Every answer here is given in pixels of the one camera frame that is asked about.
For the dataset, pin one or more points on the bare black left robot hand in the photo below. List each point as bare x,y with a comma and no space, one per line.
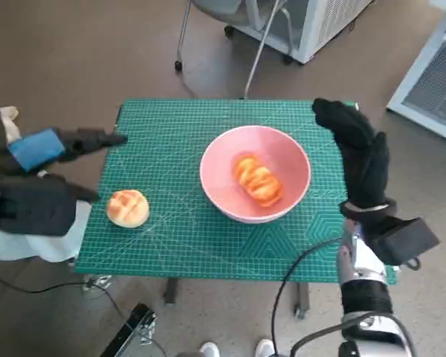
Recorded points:
37,148

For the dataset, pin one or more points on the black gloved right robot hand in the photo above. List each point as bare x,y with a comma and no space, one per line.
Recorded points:
364,163

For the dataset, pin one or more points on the long orange toy bread loaf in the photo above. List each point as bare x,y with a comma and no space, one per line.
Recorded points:
258,182

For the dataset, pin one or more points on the round toy bread bun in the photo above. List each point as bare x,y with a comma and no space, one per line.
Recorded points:
128,208

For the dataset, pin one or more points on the pink bowl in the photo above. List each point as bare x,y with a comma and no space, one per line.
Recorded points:
215,175

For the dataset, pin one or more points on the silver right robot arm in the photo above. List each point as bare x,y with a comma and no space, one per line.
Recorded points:
364,297

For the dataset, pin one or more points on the person's beige shoe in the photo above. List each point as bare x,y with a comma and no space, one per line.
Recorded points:
9,112

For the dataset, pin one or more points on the white cabinet with mesh panel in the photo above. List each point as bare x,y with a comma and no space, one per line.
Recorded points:
435,85
319,29

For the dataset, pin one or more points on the dark table leg with caster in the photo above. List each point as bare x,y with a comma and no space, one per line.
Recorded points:
302,299

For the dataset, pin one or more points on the grey chair with metal legs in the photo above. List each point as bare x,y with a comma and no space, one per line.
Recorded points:
260,48

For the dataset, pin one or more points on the green cutting mat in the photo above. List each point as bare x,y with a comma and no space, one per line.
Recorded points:
171,241

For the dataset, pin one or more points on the black metal stand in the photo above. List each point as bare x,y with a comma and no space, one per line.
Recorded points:
134,327

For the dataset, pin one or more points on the white shoe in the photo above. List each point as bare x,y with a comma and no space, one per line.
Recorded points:
210,350
265,349

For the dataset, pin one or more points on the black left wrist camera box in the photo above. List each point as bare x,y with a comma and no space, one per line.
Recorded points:
29,208

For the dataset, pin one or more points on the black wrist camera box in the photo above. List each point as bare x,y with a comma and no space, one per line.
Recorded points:
29,208
405,240

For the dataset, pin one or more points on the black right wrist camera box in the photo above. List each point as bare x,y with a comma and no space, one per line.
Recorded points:
405,240

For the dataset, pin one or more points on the metal table bracket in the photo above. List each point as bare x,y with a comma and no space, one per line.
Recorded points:
96,280

